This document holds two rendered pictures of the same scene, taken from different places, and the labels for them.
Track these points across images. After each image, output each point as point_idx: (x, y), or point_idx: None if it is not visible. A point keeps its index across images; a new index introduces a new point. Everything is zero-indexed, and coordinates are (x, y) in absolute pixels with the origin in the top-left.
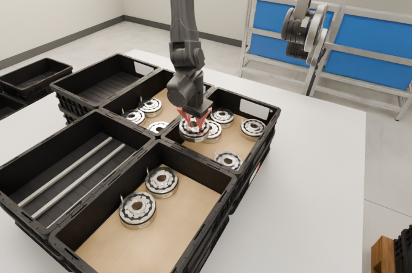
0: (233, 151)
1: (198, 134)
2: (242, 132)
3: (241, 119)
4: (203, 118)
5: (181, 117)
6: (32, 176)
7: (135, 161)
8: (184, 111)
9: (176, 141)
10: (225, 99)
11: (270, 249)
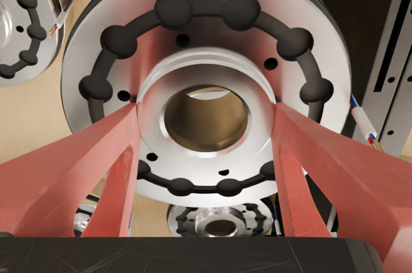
0: (58, 98)
1: (86, 37)
2: (92, 194)
3: (157, 229)
4: (100, 217)
5: (367, 121)
6: None
7: None
8: (336, 209)
9: None
10: None
11: None
